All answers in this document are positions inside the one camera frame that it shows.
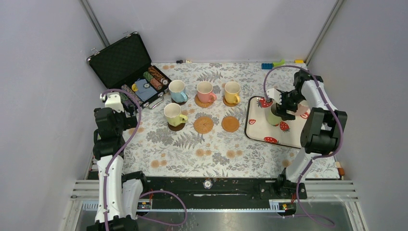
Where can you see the floral tablecloth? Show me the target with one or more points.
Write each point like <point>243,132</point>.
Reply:
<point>157,151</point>

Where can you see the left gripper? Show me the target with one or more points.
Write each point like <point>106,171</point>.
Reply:
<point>119,109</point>

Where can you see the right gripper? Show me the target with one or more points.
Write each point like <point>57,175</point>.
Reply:
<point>281,108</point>

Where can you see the green toy block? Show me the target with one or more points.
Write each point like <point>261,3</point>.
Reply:
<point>278,63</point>

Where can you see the pink ceramic mug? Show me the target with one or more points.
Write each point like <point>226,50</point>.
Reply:
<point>302,107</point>

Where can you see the light wooden coaster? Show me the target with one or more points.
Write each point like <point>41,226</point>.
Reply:
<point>229,104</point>
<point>230,124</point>

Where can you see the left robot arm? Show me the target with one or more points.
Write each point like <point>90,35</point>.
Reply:
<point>108,153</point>

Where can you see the woven rattan coaster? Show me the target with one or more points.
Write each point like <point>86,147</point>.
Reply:
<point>201,104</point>
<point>203,125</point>

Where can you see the pink handled mug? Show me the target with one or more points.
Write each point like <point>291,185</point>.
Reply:
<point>205,92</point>

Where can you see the black poker chip case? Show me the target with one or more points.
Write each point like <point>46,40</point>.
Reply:
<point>127,65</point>

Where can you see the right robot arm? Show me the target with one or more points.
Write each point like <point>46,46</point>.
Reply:
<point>322,134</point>

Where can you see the yellow handled mug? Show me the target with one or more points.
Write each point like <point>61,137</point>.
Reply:
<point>232,92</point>

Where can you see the brown object table corner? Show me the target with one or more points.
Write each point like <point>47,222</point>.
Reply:
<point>340,169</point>

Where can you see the dark wooden coaster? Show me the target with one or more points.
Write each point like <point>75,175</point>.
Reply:
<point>176,128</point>
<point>179,103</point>

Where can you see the light green ceramic mug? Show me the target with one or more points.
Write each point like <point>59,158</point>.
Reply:
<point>272,118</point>

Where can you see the blue handled white mug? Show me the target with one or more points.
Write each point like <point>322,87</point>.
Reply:
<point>177,90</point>

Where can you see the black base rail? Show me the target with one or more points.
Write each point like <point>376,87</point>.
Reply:
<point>209,193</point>

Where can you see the blue toy brick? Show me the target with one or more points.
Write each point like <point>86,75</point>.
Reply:
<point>267,66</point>

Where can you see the strawberry print tray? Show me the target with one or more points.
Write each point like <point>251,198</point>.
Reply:
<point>287,133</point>

